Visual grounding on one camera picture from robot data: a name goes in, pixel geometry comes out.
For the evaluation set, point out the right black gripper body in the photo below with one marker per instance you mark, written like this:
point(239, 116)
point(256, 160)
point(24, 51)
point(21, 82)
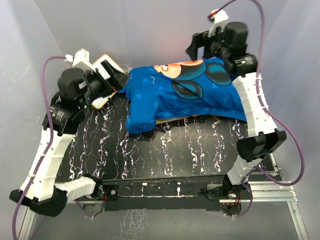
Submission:
point(214, 47)

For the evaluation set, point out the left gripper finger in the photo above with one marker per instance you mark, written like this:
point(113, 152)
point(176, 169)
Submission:
point(113, 69)
point(117, 82)

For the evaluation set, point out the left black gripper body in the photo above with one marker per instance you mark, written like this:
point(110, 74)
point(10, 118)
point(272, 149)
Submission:
point(97, 86)

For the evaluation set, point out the orange and blue pillowcase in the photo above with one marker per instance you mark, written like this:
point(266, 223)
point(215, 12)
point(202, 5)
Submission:
point(179, 90)

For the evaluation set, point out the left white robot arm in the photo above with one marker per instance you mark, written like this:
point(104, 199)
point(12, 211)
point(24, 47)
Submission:
point(78, 87)

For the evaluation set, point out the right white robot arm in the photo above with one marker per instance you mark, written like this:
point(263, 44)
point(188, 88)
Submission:
point(229, 43)

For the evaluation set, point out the small whiteboard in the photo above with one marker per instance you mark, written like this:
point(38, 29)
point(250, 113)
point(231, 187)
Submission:
point(101, 101)

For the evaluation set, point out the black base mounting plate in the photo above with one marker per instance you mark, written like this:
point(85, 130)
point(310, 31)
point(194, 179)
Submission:
point(202, 192)

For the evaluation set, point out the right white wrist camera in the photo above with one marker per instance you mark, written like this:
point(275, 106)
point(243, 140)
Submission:
point(219, 19)

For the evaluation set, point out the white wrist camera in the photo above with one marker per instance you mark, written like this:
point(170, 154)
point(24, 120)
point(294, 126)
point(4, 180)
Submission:
point(80, 60)
point(219, 19)

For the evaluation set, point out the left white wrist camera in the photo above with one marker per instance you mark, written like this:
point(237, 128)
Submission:
point(80, 60)

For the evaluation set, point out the aluminium frame rail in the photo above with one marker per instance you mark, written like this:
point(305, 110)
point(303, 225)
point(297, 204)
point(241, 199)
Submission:
point(271, 213)

